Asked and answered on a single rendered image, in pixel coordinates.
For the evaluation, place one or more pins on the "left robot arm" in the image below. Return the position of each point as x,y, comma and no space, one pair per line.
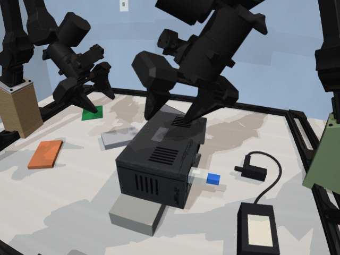
18,47

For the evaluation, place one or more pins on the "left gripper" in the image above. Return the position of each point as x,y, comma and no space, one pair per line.
71,90

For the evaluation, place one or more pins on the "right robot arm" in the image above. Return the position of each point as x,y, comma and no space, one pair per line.
231,22

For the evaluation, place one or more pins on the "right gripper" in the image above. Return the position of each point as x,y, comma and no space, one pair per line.
204,62

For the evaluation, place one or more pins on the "orange flat rectangular slab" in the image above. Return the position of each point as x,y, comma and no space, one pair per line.
45,155

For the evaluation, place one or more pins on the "green flat square tile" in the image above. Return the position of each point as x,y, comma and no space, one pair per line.
86,115

